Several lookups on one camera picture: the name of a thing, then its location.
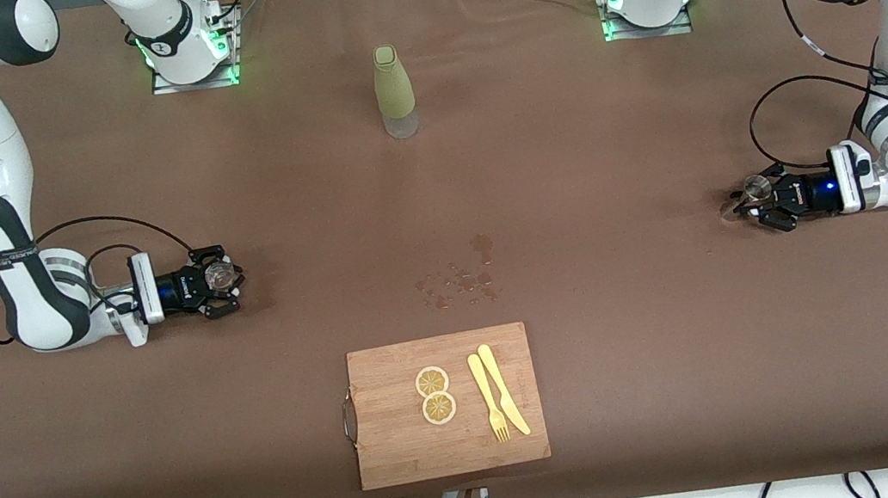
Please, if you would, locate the round lemon slice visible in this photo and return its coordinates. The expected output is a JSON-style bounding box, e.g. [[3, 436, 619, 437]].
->
[[419, 389, 459, 428], [413, 364, 452, 399]]

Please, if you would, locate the yellow plastic knife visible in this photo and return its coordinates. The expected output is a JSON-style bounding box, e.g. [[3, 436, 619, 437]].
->
[[476, 339, 533, 441]]

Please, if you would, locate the brown table cover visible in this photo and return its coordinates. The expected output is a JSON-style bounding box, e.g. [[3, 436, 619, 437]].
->
[[0, 0, 888, 498]]

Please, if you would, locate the steel jigger shaker cup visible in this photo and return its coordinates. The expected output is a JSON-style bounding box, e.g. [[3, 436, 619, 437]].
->
[[717, 170, 779, 224]]

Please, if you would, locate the green sleeved glass bottle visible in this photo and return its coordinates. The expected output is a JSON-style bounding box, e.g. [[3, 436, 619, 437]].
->
[[369, 42, 422, 142]]

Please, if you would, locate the clear glass measuring cup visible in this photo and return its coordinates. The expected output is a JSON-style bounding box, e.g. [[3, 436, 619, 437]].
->
[[203, 259, 238, 292]]

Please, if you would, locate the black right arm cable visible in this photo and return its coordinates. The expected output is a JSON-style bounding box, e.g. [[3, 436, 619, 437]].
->
[[0, 203, 204, 347]]

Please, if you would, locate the wooden cutting board metal handle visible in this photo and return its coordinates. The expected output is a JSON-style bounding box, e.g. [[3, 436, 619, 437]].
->
[[333, 320, 553, 494]]

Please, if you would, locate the yellow plastic fork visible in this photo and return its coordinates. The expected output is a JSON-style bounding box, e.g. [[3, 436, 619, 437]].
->
[[466, 350, 513, 446]]

